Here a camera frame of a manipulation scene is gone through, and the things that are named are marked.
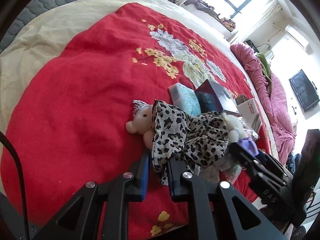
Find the leopard print scarf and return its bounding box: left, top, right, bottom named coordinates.
left=151, top=100, right=228, bottom=186

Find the pink teddy bear toy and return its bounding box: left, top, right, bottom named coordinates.
left=126, top=100, right=154, bottom=150

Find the teal tissue pack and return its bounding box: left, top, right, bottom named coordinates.
left=169, top=83, right=201, bottom=116

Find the white plush doll purple dress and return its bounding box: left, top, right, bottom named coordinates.
left=222, top=112, right=259, bottom=157

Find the red white tissue box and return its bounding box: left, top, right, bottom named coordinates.
left=235, top=94, right=263, bottom=133

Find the pink quilted comforter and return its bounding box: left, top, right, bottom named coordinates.
left=230, top=43, right=296, bottom=165

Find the dark blue box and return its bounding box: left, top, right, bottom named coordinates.
left=195, top=80, right=240, bottom=116

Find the red floral blanket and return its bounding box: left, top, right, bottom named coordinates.
left=1, top=3, right=261, bottom=239

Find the green cloth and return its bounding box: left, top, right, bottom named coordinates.
left=256, top=53, right=271, bottom=85

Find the clothes pile on windowsill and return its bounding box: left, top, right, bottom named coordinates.
left=184, top=0, right=236, bottom=31

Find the beige bed sheet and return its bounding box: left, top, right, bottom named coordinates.
left=0, top=0, right=279, bottom=196

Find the wall mounted television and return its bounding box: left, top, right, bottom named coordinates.
left=289, top=69, right=319, bottom=112

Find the black camera cable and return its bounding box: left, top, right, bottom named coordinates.
left=0, top=130, right=30, bottom=240

